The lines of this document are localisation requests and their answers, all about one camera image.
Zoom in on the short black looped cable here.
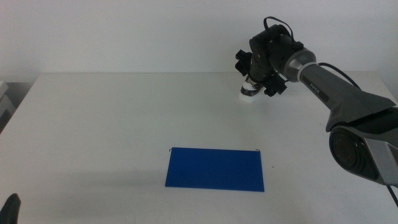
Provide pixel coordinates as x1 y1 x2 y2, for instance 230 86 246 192
263 16 295 42

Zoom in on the blue rectangular mat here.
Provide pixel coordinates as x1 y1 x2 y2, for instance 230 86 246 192
164 147 265 193

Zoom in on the black and white sneaker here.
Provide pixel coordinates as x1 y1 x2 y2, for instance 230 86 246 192
238 79 267 105

